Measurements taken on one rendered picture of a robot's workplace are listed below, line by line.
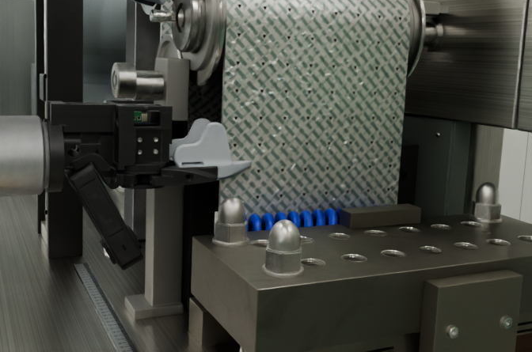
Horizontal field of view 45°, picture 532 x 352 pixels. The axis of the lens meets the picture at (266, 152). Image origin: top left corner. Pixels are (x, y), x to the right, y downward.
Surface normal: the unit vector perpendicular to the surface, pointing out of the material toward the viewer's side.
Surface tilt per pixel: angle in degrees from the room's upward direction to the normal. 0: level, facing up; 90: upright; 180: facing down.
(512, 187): 90
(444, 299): 90
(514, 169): 90
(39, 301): 0
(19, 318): 0
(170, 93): 90
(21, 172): 105
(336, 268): 0
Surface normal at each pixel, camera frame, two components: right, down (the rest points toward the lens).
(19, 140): 0.39, -0.34
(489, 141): 0.43, 0.15
